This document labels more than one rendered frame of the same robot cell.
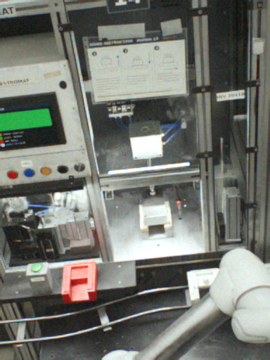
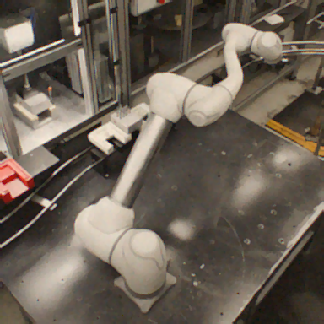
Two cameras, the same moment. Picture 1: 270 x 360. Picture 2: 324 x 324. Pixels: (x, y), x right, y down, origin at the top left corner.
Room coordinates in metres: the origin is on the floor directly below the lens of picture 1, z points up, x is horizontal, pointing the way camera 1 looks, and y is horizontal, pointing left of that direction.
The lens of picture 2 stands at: (0.35, 0.75, 2.22)
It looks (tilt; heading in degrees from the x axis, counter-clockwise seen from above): 41 degrees down; 307
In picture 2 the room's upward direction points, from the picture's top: 3 degrees clockwise
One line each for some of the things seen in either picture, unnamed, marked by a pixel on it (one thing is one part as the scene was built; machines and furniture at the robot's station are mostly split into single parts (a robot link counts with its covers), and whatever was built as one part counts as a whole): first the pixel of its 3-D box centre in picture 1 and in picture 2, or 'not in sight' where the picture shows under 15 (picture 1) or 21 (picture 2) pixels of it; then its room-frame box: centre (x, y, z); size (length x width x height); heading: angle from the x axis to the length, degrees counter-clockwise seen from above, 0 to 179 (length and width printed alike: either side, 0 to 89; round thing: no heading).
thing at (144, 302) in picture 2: not in sight; (148, 275); (0.92, 0.12, 0.71); 0.22 x 0.18 x 0.06; 87
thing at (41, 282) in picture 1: (40, 276); not in sight; (1.56, 0.42, 0.97); 0.08 x 0.08 x 0.12; 87
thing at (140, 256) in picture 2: not in sight; (143, 257); (0.93, 0.14, 0.85); 0.18 x 0.16 x 0.22; 5
